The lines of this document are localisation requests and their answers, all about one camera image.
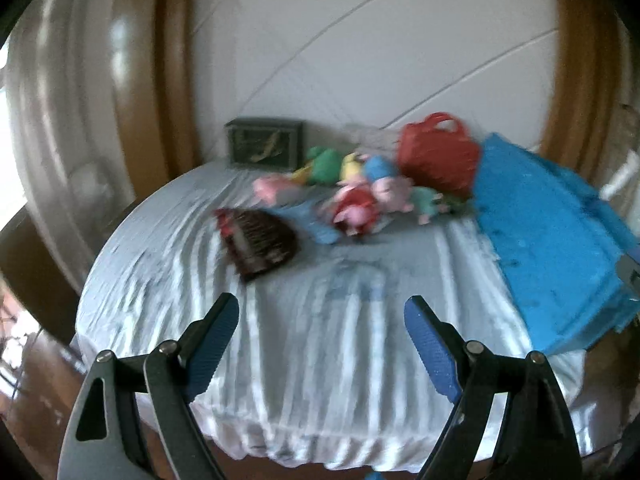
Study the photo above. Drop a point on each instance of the red dress pig plush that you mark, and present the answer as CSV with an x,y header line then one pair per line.
x,y
353,210

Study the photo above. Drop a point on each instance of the white wall power strip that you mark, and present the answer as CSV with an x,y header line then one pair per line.
x,y
372,138

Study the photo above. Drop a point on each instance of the dark patterned snack packet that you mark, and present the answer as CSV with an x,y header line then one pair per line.
x,y
256,241

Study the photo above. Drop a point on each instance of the green plush toy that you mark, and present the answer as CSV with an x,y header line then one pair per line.
x,y
324,165

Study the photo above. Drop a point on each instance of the teal dress pig plush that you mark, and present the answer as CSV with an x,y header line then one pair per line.
x,y
427,204

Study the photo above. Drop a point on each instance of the yellow plush toy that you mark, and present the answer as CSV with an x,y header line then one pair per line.
x,y
352,170

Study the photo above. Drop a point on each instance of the blue dress pig plush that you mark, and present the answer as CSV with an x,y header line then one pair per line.
x,y
390,188

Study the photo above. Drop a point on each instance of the wooden frosted glass door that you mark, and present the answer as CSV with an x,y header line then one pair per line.
x,y
100,103

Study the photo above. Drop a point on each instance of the blue foldable storage box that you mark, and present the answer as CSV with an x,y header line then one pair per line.
x,y
557,245

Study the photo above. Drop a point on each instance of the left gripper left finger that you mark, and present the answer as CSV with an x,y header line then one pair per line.
x,y
104,438

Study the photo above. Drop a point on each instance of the blue plastic boomerang toy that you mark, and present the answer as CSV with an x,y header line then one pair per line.
x,y
308,218

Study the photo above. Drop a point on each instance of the pink book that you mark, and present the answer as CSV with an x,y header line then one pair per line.
x,y
276,190

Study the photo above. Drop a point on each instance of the red plastic toy case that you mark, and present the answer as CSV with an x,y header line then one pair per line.
x,y
439,153

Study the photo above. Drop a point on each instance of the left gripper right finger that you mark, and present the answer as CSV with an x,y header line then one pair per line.
x,y
536,438

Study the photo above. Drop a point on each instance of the dark green gift box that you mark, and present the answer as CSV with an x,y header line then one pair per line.
x,y
266,142

